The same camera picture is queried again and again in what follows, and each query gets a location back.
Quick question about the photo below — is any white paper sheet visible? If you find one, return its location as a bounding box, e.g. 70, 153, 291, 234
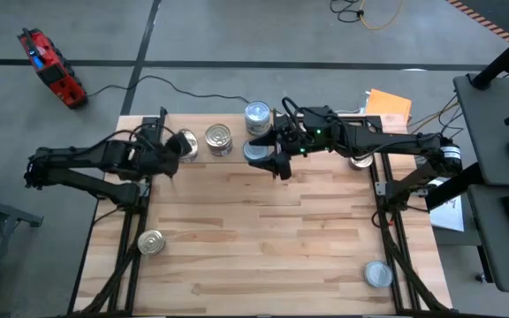
429, 178, 466, 233

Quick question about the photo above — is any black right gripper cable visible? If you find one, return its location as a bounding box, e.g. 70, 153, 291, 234
279, 95, 305, 130

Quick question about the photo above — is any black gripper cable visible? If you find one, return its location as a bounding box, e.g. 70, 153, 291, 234
279, 95, 305, 130
99, 124, 170, 149

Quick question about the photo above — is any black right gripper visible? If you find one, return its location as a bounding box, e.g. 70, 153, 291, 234
248, 104, 349, 181

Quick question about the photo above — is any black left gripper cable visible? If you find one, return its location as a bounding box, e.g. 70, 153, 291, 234
99, 124, 170, 149

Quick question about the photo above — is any yellow floor cable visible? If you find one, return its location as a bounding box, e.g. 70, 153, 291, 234
358, 0, 408, 32

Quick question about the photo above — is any grey desk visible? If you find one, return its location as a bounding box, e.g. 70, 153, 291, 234
466, 183, 509, 295
452, 72, 509, 187

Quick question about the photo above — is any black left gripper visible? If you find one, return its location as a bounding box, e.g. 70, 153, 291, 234
121, 132, 192, 178

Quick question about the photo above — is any grey metal cart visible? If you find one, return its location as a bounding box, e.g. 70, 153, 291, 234
0, 178, 46, 318

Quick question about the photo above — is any orange paper sheet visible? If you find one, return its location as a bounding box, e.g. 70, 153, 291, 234
364, 88, 414, 125

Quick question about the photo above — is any black aluminium frame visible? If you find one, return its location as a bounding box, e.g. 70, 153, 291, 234
66, 106, 170, 318
274, 113, 452, 318

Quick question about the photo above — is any red black portable power unit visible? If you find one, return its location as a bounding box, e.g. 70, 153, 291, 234
17, 26, 88, 110

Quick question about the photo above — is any silver metal bracket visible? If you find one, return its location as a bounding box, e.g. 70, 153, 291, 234
373, 178, 391, 198

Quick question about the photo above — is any black floor mat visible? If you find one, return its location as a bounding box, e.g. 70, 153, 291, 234
451, 0, 509, 41

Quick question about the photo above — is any black desk leg beam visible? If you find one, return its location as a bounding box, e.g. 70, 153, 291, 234
424, 170, 485, 212

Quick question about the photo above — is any black coiled floor cable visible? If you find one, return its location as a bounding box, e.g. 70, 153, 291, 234
329, 0, 366, 24

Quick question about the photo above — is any black pole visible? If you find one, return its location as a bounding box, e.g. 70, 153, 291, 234
470, 21, 509, 91

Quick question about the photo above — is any Bumble Bee light tuna can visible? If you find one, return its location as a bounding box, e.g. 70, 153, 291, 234
244, 100, 272, 132

